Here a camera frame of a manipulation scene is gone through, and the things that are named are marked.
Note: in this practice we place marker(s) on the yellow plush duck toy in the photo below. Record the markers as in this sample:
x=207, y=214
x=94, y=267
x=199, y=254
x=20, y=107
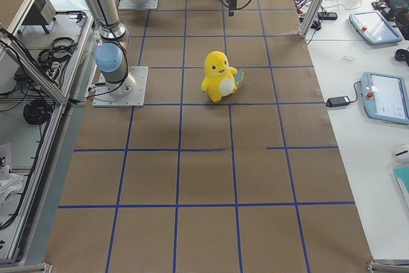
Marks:
x=220, y=79

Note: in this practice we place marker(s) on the blue teach pendant far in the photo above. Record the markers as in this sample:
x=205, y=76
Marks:
x=374, y=28

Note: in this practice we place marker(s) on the blue teach pendant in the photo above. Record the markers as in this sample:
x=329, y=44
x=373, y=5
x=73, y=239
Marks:
x=385, y=97
x=374, y=28

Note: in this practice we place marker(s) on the black power adapter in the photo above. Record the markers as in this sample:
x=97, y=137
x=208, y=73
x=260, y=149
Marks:
x=338, y=101

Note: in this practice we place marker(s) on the blue teach pendant near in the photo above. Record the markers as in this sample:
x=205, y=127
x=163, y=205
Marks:
x=385, y=97

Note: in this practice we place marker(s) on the crumpled white cloth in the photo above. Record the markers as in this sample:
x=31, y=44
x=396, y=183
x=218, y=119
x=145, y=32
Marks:
x=11, y=183

